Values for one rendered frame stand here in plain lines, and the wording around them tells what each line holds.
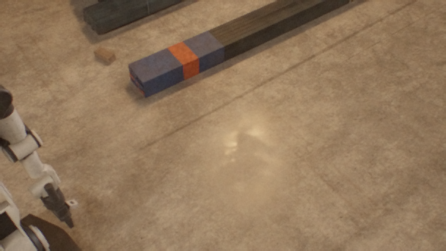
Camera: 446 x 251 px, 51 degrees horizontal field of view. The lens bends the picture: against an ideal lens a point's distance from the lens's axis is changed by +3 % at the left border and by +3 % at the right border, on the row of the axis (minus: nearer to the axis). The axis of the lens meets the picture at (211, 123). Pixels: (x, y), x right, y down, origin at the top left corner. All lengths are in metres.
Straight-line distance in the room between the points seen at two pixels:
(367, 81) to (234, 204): 1.50
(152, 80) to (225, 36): 0.73
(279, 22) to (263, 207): 1.67
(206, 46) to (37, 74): 1.35
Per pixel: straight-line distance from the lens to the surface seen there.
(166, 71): 3.42
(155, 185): 2.98
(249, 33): 3.75
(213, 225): 2.80
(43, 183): 2.12
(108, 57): 3.79
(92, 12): 4.10
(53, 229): 2.77
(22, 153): 1.93
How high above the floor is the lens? 2.48
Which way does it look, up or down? 50 degrees down
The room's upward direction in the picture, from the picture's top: 1 degrees counter-clockwise
